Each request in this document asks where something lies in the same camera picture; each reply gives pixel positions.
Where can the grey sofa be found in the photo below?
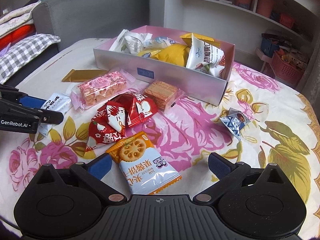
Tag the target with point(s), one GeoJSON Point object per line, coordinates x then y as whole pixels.
{"type": "Point", "coordinates": [87, 17]}

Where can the white shelf unit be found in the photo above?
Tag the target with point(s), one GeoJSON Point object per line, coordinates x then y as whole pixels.
{"type": "Point", "coordinates": [225, 22]}

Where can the orange jam biscuit packet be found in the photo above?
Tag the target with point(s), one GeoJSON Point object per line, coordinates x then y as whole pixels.
{"type": "Point", "coordinates": [145, 170]}

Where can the yellow packet white label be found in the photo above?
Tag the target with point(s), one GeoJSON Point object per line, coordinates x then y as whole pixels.
{"type": "Point", "coordinates": [186, 38]}

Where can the large pink basket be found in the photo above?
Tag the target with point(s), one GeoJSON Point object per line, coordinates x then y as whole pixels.
{"type": "Point", "coordinates": [287, 71]}

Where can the plain yellow snack packet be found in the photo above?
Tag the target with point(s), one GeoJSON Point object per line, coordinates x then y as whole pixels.
{"type": "Point", "coordinates": [172, 55]}

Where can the small red basket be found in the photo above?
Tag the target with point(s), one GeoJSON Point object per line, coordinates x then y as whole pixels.
{"type": "Point", "coordinates": [287, 21]}

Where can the folded red cloth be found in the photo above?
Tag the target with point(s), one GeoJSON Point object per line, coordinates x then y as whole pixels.
{"type": "Point", "coordinates": [15, 37]}

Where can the gold snack packet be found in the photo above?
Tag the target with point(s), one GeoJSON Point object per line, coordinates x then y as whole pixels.
{"type": "Point", "coordinates": [82, 75]}

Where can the blue white triangular packet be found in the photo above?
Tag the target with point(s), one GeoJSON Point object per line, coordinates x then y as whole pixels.
{"type": "Point", "coordinates": [233, 122]}

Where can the red snack packet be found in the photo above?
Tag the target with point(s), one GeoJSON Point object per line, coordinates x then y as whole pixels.
{"type": "Point", "coordinates": [100, 135]}
{"type": "Point", "coordinates": [141, 107]}

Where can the patterned sheer curtain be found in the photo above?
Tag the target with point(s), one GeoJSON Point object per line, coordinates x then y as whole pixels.
{"type": "Point", "coordinates": [311, 80]}

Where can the blue storage box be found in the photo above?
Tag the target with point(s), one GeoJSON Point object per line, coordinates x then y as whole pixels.
{"type": "Point", "coordinates": [269, 47]}

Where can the pale translucent snack packet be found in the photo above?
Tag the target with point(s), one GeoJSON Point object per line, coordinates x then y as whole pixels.
{"type": "Point", "coordinates": [160, 42]}

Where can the pink pot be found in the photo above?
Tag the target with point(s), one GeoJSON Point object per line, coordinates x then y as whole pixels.
{"type": "Point", "coordinates": [264, 6]}

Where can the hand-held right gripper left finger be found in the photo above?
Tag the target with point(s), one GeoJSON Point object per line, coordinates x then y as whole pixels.
{"type": "Point", "coordinates": [100, 167]}

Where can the pink cardboard box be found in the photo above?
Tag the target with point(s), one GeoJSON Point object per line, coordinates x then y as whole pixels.
{"type": "Point", "coordinates": [175, 80]}

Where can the clear wafer biscuit packet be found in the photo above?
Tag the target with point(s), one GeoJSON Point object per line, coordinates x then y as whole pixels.
{"type": "Point", "coordinates": [160, 92]}

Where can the folded floral cloth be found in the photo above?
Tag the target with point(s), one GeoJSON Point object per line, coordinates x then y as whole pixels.
{"type": "Point", "coordinates": [17, 20]}

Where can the small pink white rack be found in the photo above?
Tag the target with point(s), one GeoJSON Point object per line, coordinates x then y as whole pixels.
{"type": "Point", "coordinates": [263, 58]}

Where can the white nut snack packet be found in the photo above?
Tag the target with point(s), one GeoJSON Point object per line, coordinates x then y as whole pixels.
{"type": "Point", "coordinates": [200, 55]}
{"type": "Point", "coordinates": [130, 42]}

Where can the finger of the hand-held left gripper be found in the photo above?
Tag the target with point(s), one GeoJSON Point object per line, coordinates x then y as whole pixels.
{"type": "Point", "coordinates": [50, 117]}
{"type": "Point", "coordinates": [32, 102]}

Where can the white packet cartoon face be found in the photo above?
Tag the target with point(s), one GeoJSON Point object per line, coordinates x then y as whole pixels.
{"type": "Point", "coordinates": [56, 103]}

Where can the grey checkered pillow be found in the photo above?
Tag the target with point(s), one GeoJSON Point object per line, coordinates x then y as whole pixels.
{"type": "Point", "coordinates": [25, 55]}

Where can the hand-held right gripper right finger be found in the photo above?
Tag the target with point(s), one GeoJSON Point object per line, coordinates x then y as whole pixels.
{"type": "Point", "coordinates": [220, 166]}

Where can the pink rice cracker packet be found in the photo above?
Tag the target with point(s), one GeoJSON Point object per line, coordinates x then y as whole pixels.
{"type": "Point", "coordinates": [102, 90]}

